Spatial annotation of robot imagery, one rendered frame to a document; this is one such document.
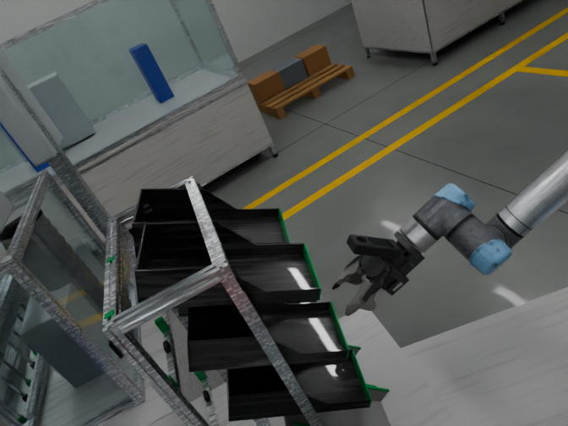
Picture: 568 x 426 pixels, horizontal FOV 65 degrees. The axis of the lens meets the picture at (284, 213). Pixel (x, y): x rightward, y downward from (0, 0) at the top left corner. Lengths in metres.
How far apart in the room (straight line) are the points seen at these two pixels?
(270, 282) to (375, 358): 0.75
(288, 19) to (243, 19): 0.99
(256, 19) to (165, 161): 5.57
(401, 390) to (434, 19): 4.72
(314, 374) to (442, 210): 0.44
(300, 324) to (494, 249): 0.41
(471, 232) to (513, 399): 0.52
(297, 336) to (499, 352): 0.71
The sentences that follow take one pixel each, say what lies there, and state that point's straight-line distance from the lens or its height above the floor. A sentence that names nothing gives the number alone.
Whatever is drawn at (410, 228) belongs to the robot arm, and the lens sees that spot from 0.98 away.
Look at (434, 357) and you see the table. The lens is 1.42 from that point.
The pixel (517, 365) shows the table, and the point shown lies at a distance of 1.39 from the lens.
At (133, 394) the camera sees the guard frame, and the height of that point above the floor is 0.91.
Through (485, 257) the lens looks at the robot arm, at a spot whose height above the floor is 1.35.
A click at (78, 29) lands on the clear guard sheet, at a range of 4.20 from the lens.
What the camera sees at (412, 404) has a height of 0.86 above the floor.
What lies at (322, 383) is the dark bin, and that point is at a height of 1.22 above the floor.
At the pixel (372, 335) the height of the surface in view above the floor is 0.86.
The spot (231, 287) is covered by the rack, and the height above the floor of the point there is 1.62.
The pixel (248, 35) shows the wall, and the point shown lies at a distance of 9.43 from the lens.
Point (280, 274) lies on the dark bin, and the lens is 0.77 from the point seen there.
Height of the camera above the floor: 2.01
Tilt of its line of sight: 32 degrees down
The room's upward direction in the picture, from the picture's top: 25 degrees counter-clockwise
